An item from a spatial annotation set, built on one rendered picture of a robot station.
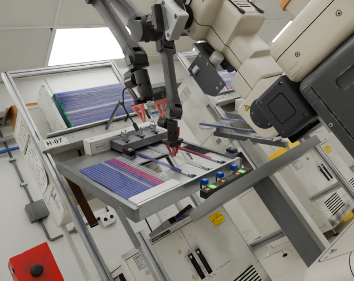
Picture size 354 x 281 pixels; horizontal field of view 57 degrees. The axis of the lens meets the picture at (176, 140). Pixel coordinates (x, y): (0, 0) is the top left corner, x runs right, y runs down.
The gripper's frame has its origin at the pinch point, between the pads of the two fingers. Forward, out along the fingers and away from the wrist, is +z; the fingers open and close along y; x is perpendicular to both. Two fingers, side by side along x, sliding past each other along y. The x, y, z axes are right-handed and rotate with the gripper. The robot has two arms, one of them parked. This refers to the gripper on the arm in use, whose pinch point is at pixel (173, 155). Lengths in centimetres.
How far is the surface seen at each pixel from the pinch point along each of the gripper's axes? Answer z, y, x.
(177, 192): 1.0, 26.6, 30.6
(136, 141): -4.7, 7.6, -23.2
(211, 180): 3.2, 4.2, 30.7
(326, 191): 40, -93, 50
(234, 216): 159, -178, -85
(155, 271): 17, 53, 46
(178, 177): 0.7, 15.8, 20.5
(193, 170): 0.7, 6.2, 20.8
